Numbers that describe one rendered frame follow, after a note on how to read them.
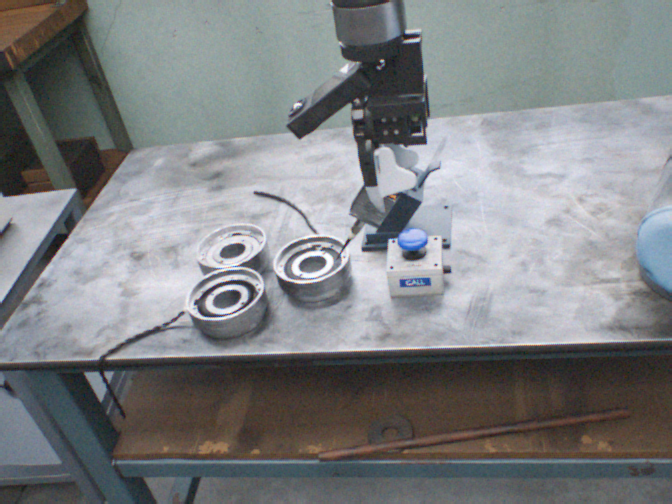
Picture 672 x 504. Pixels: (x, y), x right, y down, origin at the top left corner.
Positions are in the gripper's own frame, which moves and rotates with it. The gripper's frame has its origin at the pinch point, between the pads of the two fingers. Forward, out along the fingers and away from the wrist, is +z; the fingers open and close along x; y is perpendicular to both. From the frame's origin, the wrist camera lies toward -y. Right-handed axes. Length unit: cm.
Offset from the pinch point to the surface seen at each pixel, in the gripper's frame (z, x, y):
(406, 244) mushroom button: 6.0, -2.3, 3.3
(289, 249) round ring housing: 9.9, 2.7, -14.0
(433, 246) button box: 8.7, 0.6, 6.4
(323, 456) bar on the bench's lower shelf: 36.8, -12.3, -11.2
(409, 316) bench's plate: 13.2, -7.9, 3.4
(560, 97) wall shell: 66, 162, 40
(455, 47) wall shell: 44, 161, 4
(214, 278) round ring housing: 10.0, -3.2, -23.5
